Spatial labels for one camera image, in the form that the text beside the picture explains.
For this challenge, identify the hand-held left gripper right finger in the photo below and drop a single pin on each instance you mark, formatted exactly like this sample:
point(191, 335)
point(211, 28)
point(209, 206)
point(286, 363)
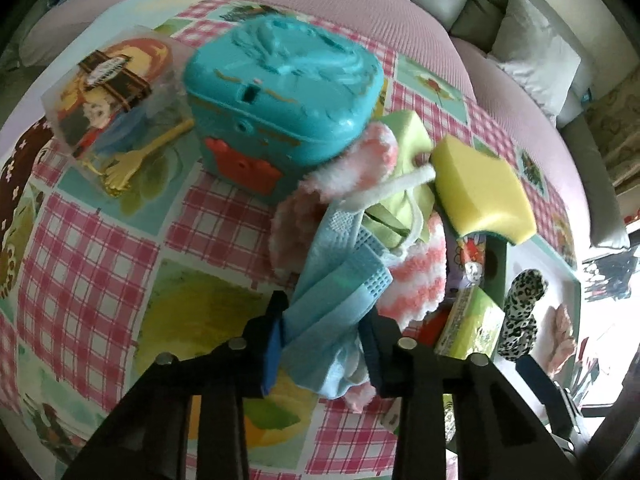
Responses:
point(370, 355)

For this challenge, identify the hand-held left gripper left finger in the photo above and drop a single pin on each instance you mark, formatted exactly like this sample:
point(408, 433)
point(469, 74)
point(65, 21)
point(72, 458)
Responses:
point(272, 355)

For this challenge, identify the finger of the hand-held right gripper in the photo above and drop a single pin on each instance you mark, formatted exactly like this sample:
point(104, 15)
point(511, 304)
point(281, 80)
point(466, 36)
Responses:
point(537, 380)

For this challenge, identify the blue face mask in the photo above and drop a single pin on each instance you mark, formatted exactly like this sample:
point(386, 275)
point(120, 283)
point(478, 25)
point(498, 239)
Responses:
point(330, 290)

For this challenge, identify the white tray with green rim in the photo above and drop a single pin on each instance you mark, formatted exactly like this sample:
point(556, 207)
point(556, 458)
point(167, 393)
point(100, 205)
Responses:
point(540, 260)

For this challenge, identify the yellow sponge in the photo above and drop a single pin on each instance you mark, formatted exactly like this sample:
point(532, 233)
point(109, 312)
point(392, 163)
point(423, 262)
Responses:
point(475, 190)

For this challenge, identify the light green cloth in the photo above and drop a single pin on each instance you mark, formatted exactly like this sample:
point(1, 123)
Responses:
point(407, 135)

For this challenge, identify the teal plastic toy box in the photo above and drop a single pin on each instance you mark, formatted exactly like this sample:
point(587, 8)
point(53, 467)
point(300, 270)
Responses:
point(280, 90)

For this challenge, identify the pink soft item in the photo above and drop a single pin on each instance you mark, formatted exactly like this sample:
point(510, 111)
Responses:
point(562, 335)

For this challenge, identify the leopard print soft item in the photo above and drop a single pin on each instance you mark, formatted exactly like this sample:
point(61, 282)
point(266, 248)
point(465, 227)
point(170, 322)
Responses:
point(522, 305)

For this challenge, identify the pink white fluffy sock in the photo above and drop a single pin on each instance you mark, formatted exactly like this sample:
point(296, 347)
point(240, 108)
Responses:
point(420, 275)
point(340, 170)

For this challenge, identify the purple printed pouch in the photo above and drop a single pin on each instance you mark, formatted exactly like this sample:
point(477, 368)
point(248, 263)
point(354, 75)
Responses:
point(470, 265)

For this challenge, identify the pink checkered printed tablecloth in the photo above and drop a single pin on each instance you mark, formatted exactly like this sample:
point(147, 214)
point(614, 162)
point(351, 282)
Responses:
point(90, 270)

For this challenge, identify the grey sofa armrest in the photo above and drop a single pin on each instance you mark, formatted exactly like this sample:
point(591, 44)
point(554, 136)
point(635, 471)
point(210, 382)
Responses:
point(595, 185)

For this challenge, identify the gold plastic toy fork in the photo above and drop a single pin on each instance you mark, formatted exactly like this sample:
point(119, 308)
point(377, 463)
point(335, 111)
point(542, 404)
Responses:
point(120, 172)

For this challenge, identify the yellowish floral patterned cloth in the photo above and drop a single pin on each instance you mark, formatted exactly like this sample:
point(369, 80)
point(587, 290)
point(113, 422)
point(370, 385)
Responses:
point(617, 125)

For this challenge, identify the large white pillow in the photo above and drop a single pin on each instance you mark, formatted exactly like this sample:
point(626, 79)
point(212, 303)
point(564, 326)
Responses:
point(535, 50)

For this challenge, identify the grey green pillow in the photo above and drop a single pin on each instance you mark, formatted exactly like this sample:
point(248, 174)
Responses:
point(477, 15)

